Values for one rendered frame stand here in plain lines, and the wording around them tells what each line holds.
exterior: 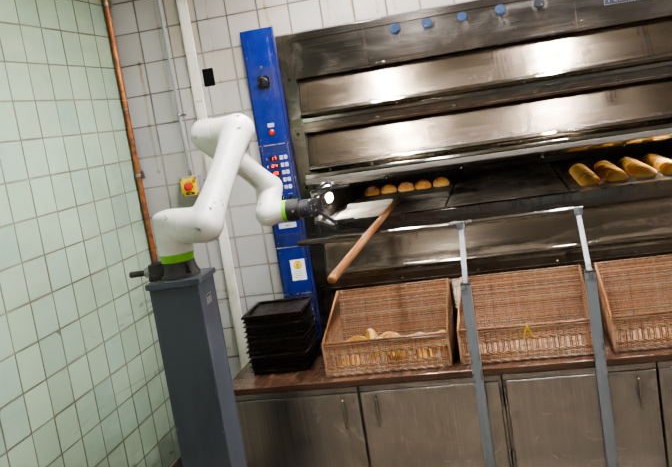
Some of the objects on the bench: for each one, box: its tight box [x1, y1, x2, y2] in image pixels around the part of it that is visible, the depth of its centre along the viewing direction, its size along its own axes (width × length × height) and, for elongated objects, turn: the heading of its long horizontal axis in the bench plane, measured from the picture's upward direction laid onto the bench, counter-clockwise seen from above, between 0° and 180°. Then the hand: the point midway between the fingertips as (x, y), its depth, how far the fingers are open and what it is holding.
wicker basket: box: [321, 278, 456, 378], centre depth 357 cm, size 49×56×28 cm
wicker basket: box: [593, 254, 672, 353], centre depth 331 cm, size 49×56×28 cm
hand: (348, 202), depth 323 cm, fingers open, 13 cm apart
